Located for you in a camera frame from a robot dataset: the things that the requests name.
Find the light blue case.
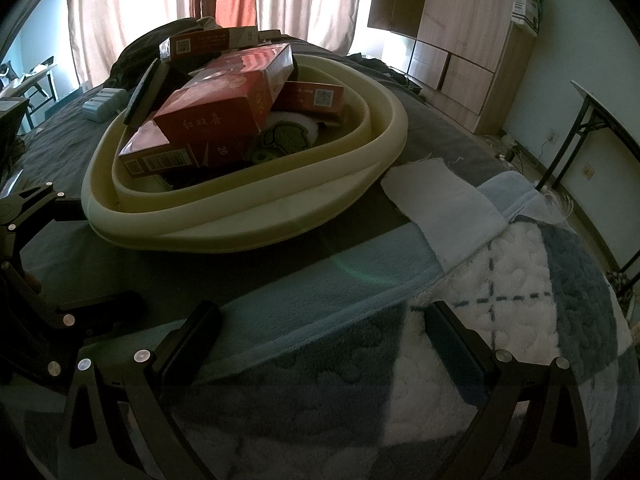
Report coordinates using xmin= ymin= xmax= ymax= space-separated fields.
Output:
xmin=82 ymin=87 xmax=128 ymax=122

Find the cream plastic basin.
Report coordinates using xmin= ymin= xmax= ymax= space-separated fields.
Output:
xmin=81 ymin=52 xmax=408 ymax=253

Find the dark cloth pile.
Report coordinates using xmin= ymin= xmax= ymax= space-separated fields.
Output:
xmin=110 ymin=16 xmax=301 ymax=81

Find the grey printed sack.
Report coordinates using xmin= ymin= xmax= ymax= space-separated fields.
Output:
xmin=510 ymin=0 xmax=546 ymax=38

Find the white desk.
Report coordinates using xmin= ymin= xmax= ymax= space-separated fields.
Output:
xmin=0 ymin=62 xmax=58 ymax=128

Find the long red box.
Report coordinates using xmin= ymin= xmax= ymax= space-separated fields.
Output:
xmin=118 ymin=115 xmax=251 ymax=178

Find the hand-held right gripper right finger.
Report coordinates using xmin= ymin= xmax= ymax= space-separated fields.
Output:
xmin=424 ymin=301 xmax=593 ymax=480

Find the wooden wardrobe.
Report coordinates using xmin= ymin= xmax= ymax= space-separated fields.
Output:
xmin=367 ymin=0 xmax=551 ymax=133

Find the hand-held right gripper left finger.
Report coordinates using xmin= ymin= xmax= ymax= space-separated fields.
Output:
xmin=60 ymin=300 xmax=223 ymax=480

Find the grey bed sheet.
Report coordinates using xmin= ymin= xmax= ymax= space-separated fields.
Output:
xmin=0 ymin=35 xmax=526 ymax=311

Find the large red and white carton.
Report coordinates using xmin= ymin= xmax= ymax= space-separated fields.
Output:
xmin=159 ymin=27 xmax=261 ymax=63

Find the power strip with cables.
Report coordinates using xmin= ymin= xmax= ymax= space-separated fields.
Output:
xmin=487 ymin=132 xmax=523 ymax=163

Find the black folding table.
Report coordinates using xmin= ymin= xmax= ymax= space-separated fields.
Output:
xmin=537 ymin=79 xmax=640 ymax=311

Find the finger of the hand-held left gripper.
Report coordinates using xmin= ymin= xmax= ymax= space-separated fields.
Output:
xmin=0 ymin=183 xmax=86 ymax=261
xmin=0 ymin=260 xmax=148 ymax=391

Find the pink curtain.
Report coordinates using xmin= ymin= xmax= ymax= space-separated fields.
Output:
xmin=67 ymin=0 xmax=218 ymax=88
xmin=255 ymin=0 xmax=366 ymax=56

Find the white paper sheet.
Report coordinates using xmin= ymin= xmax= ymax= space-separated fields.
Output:
xmin=380 ymin=157 xmax=507 ymax=268

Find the large black round tin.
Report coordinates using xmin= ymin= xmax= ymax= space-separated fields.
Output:
xmin=122 ymin=57 xmax=173 ymax=128

